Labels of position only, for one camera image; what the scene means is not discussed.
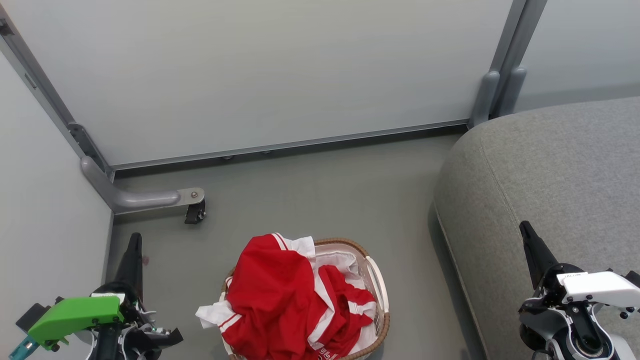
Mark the red and white jersey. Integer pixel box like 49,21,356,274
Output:
195,232,377,360

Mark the grey partition foot bar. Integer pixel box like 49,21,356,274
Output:
80,155,206,215

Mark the grey partition corner post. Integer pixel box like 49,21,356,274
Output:
0,17,112,176

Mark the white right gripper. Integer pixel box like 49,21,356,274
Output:
519,220,640,312

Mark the white basket liner cloth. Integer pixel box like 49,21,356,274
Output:
314,243,373,291

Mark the woven laundry basket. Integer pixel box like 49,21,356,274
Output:
220,237,391,360

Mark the grey partition foot stub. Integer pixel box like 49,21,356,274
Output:
468,70,501,127
498,67,527,117

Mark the black cable teal plug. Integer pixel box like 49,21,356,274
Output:
8,335,40,360

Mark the grey partition bottom rail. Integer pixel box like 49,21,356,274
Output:
109,118,471,171

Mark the grey partition upright post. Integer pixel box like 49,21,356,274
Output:
489,0,549,117

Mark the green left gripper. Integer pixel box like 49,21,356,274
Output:
27,232,151,351

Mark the black caster wheel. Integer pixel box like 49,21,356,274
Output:
184,199,207,225

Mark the grey fabric sofa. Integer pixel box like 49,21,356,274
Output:
433,96,640,360

